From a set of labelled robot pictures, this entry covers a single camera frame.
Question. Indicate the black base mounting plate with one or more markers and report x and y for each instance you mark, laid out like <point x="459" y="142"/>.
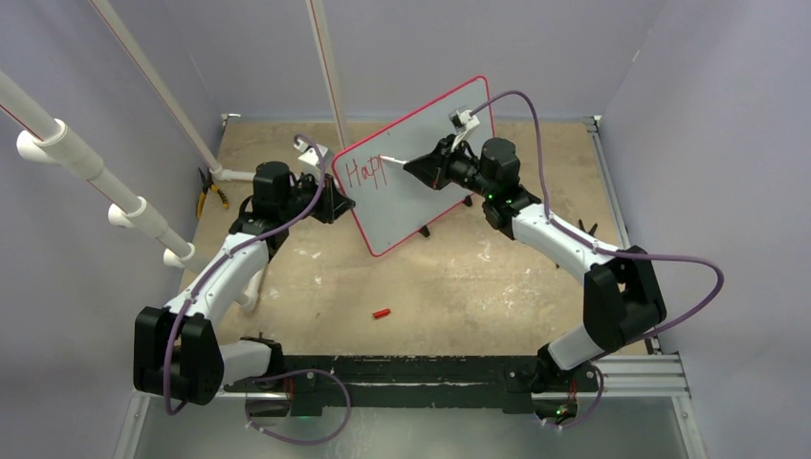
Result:
<point x="469" y="382"/>

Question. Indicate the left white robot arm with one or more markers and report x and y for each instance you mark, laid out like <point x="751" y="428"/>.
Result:
<point x="177" y="354"/>

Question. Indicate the white pvc pipe frame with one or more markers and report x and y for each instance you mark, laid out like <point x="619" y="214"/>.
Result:
<point x="95" y="171"/>

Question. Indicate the red framed whiteboard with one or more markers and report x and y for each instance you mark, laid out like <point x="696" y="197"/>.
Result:
<point x="391" y="205"/>

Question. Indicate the red whiteboard marker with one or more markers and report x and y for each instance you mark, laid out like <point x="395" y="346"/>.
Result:
<point x="392" y="160"/>

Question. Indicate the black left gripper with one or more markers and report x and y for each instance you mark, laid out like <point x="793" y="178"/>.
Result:
<point x="333" y="204"/>

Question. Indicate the red marker cap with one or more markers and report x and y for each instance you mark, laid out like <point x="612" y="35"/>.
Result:
<point x="381" y="313"/>

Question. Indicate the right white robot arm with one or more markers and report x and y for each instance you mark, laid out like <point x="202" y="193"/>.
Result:
<point x="621" y="296"/>

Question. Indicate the yellow handled pliers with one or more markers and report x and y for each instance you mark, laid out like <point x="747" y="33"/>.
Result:
<point x="207" y="186"/>

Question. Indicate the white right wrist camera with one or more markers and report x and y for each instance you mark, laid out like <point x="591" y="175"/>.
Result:
<point x="464" y="123"/>

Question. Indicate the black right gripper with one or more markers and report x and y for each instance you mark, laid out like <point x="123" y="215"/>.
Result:
<point x="440" y="162"/>

